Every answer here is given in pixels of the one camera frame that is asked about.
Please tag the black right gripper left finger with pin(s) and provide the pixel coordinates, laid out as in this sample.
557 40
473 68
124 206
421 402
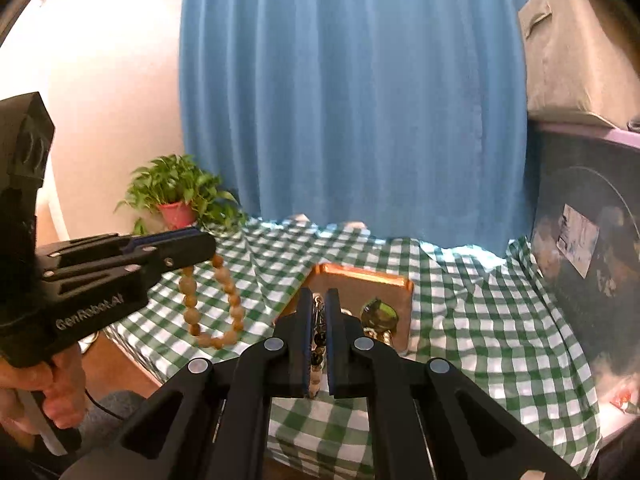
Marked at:
210 420

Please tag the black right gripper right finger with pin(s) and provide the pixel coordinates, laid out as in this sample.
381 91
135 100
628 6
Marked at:
428 420

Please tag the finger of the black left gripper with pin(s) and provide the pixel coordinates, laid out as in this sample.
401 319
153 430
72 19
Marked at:
171 250

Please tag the left hand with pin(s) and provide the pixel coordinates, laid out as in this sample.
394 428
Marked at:
62 382

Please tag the potted green plant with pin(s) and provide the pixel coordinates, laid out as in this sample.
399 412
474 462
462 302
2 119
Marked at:
170 184

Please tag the green white checkered tablecloth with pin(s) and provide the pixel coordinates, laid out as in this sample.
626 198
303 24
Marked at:
493 318

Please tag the pink copper metal tray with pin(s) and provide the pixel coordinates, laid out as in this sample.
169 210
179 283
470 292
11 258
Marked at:
356 288

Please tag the white label sticker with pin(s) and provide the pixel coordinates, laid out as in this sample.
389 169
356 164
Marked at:
577 240

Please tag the blue curtain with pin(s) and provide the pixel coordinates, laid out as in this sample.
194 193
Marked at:
406 115

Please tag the clear storage bin purple lid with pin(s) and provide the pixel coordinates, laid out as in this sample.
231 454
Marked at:
596 171

